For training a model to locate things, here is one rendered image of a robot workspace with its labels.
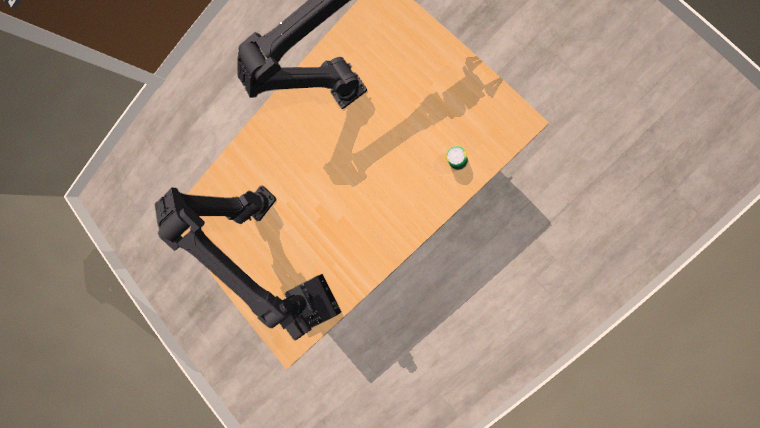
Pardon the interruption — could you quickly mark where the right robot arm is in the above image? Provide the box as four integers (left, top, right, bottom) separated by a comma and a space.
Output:
154, 186, 312, 341

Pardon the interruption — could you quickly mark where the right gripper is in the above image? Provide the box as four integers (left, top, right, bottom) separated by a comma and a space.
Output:
285, 285, 316, 318

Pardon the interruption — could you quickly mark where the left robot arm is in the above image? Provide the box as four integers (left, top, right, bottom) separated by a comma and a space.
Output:
237, 0, 367, 109

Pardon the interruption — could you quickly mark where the black lighting desk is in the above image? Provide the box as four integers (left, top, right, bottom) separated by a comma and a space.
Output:
295, 274, 341, 328

